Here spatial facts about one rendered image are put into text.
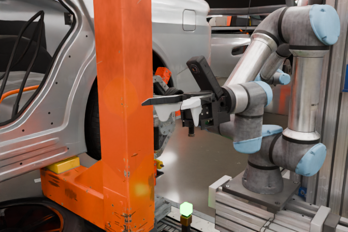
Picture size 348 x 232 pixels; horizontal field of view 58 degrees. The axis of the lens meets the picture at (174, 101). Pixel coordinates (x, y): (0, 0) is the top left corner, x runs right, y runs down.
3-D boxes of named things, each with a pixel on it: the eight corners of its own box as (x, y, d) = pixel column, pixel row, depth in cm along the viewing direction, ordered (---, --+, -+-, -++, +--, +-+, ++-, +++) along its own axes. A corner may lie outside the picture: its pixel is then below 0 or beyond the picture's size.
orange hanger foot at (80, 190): (68, 183, 182) (63, 127, 175) (131, 214, 151) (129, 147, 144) (41, 194, 170) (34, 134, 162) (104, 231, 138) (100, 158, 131)
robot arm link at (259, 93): (274, 112, 86) (276, 81, 84) (247, 118, 79) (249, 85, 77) (250, 106, 92) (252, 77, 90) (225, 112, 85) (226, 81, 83)
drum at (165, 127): (148, 127, 204) (148, 105, 201) (174, 133, 191) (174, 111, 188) (133, 132, 193) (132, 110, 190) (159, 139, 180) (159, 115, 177)
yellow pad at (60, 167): (66, 159, 177) (65, 151, 175) (81, 165, 168) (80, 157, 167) (43, 168, 166) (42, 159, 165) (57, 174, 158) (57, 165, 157)
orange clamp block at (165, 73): (158, 83, 207) (163, 71, 210) (167, 84, 203) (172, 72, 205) (152, 78, 202) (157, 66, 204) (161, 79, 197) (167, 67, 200)
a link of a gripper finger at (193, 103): (197, 131, 60) (206, 122, 69) (194, 101, 60) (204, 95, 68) (182, 131, 61) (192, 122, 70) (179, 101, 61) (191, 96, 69)
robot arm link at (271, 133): (260, 151, 125) (262, 118, 122) (290, 162, 114) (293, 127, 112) (240, 158, 118) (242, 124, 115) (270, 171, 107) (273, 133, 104)
